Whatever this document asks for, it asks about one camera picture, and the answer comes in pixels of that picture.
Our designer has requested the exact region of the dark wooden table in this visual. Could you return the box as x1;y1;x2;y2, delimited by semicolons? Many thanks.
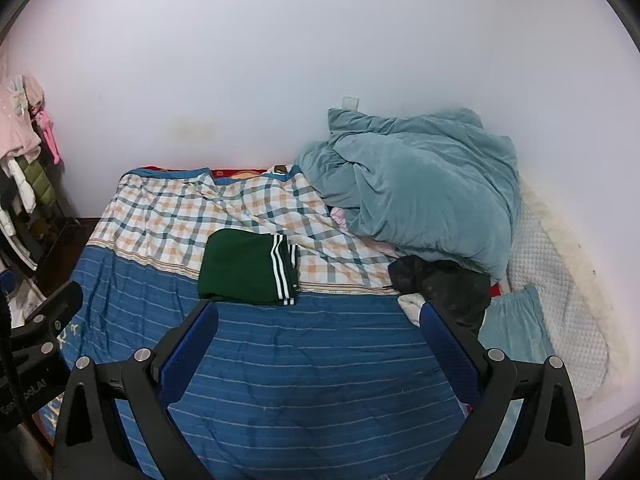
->
25;216;103;291

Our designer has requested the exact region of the white mattress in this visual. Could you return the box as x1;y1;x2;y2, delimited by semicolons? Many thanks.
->
570;375;633;448

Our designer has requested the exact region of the olive puffer jacket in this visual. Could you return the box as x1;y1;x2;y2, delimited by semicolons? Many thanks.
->
15;155;58;208

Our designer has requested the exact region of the teal pillowcase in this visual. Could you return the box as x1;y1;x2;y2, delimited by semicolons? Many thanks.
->
477;284;556;366

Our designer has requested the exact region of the white cloth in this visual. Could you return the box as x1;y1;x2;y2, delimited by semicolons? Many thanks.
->
397;294;426;326

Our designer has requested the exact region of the red cloth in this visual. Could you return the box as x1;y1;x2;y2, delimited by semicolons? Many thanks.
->
135;165;271;181

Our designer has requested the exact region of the white quilted mattress pad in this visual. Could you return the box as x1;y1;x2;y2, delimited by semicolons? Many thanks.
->
505;175;626;401

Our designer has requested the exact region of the pink hanging garment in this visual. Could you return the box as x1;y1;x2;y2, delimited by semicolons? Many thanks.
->
0;75;46;161

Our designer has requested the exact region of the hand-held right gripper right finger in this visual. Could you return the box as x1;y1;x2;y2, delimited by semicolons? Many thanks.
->
419;300;586;480

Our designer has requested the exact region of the teal duvet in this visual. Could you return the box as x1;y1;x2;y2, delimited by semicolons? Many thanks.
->
294;107;521;283

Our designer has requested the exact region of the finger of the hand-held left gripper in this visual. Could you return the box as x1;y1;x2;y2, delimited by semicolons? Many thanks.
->
10;280;84;361

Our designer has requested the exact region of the blue striped and plaid bedsheet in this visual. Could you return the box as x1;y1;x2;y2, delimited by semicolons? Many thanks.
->
37;165;481;480

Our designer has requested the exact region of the white hanging garment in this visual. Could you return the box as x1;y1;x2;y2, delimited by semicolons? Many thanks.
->
0;160;36;216

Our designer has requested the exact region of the black garment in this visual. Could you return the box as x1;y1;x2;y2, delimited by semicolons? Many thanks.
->
387;255;493;333

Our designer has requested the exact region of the light pink garment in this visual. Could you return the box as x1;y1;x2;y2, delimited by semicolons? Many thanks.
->
330;207;396;256

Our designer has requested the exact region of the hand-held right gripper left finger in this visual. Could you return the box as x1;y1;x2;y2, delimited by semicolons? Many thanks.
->
52;299;221;480

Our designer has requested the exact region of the green garment with white stripes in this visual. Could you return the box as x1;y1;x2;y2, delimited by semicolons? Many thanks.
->
197;229;301;307

